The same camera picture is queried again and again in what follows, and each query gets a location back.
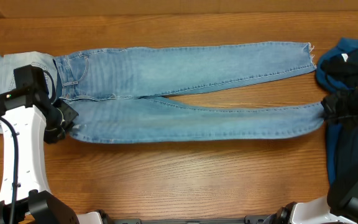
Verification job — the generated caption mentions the long blue denim jeans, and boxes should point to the long blue denim jeans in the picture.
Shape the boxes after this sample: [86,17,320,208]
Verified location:
[54,42,324,144]

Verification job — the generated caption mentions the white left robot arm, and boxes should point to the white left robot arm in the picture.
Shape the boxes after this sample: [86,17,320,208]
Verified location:
[0,87,112,224]

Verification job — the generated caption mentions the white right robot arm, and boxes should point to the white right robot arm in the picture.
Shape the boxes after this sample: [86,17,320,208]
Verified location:
[263,165,358,224]

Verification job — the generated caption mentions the dark blue clothes pile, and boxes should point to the dark blue clothes pile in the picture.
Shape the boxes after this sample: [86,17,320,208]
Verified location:
[316,38,358,184]

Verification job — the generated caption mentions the folded light blue jeans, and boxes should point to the folded light blue jeans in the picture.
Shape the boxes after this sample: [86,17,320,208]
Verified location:
[0,52,62,97]

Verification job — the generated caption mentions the brown cardboard wall panel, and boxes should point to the brown cardboard wall panel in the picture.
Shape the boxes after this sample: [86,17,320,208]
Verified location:
[0,0,358,18]

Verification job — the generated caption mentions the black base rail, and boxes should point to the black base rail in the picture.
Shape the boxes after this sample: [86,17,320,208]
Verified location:
[103,214,277,224]

